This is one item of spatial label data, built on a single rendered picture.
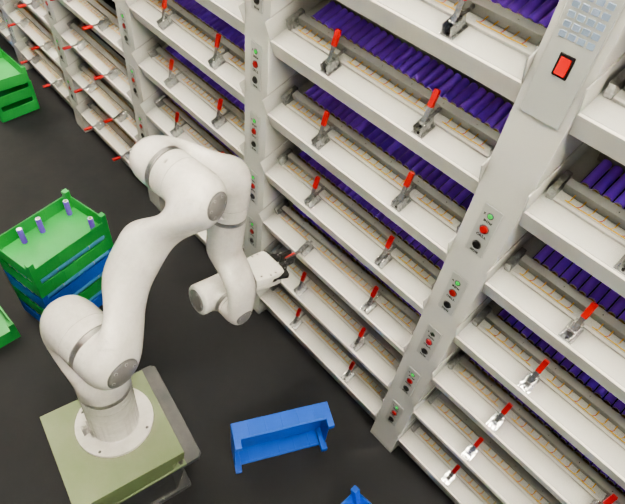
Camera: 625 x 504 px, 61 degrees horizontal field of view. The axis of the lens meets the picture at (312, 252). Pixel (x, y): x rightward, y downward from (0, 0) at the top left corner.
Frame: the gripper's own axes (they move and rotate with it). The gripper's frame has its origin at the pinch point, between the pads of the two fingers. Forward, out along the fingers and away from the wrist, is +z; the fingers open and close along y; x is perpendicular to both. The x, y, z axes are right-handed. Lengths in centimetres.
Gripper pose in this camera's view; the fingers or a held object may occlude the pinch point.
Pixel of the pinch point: (287, 258)
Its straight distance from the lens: 157.0
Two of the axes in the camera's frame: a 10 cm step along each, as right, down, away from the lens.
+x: 2.2, -7.2, -6.6
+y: 6.6, 6.0, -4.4
